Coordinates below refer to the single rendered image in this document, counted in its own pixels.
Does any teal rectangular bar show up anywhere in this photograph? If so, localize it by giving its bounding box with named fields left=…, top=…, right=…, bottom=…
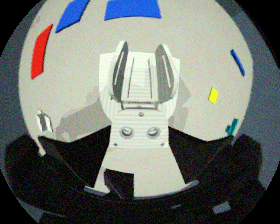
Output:
left=228, top=119, right=238, bottom=136

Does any red flat rectangular plate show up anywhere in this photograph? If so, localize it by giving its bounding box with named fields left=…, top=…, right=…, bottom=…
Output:
left=31, top=24, right=54, bottom=80

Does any blue flat rectangular plate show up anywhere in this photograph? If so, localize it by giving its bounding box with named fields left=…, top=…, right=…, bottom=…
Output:
left=55, top=0, right=91, bottom=35

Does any blue flat bar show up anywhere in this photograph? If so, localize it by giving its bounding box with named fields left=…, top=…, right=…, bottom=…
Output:
left=230, top=48, right=246, bottom=76

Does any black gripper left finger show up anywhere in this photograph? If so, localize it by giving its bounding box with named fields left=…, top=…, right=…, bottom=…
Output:
left=36, top=125, right=111, bottom=188

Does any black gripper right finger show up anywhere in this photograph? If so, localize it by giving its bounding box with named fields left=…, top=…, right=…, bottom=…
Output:
left=168, top=125, right=233, bottom=184

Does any small yellow flat block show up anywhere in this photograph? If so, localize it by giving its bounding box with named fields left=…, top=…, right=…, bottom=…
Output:
left=208, top=87, right=217, bottom=104

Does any blue flat square plate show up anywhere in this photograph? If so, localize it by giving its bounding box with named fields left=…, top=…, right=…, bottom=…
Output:
left=104, top=0, right=161, bottom=20

